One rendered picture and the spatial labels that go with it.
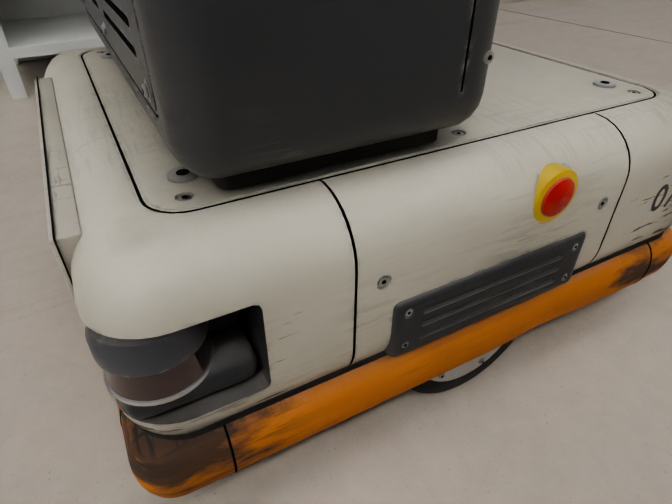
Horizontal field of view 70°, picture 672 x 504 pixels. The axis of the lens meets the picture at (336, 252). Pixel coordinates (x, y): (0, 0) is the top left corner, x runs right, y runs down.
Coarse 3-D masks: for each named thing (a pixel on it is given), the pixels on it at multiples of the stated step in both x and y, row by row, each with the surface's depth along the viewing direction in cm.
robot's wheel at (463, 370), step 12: (504, 348) 54; (480, 360) 53; (492, 360) 54; (456, 372) 52; (468, 372) 53; (480, 372) 55; (420, 384) 49; (432, 384) 51; (444, 384) 52; (456, 384) 53
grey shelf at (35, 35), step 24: (0, 0) 156; (24, 0) 159; (48, 0) 162; (72, 0) 166; (0, 24) 126; (24, 24) 154; (48, 24) 154; (72, 24) 154; (0, 48) 128; (24, 48) 131; (48, 48) 133; (72, 48) 136; (24, 96) 136
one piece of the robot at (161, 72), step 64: (128, 0) 28; (192, 0) 24; (256, 0) 25; (320, 0) 27; (384, 0) 29; (448, 0) 31; (128, 64) 37; (192, 64) 26; (256, 64) 27; (320, 64) 29; (384, 64) 31; (448, 64) 33; (192, 128) 28; (256, 128) 29; (320, 128) 31; (384, 128) 34
